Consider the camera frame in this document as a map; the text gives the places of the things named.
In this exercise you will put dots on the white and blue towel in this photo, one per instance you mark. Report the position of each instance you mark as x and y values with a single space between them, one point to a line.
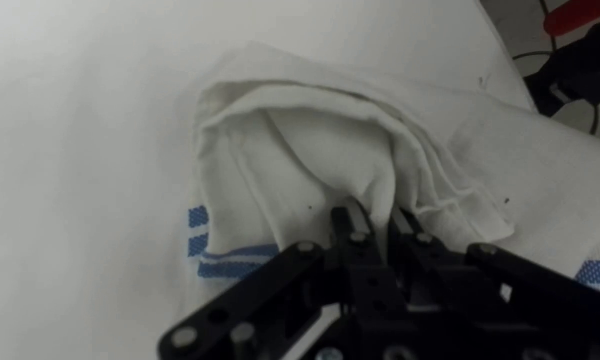
360 165

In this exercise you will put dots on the black object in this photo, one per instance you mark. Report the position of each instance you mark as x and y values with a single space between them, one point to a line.
577 70

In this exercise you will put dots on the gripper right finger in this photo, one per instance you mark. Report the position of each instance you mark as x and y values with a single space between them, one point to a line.
505 280

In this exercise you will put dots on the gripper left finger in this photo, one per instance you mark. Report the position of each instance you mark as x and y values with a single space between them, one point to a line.
280 285

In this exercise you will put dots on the red object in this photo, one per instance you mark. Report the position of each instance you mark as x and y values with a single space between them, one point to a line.
577 15

